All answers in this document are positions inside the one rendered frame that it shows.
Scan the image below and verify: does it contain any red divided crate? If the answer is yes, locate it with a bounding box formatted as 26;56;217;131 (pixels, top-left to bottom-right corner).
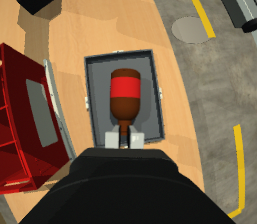
0;42;70;195

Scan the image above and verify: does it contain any dark brown bottle with red label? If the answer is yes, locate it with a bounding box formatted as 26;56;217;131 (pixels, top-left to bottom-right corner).
110;68;141;136

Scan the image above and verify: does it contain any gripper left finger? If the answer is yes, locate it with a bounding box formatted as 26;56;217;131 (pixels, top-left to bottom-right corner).
105;125;121;148

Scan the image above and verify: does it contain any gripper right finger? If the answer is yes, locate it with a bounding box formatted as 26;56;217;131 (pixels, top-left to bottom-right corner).
127;125;144;149

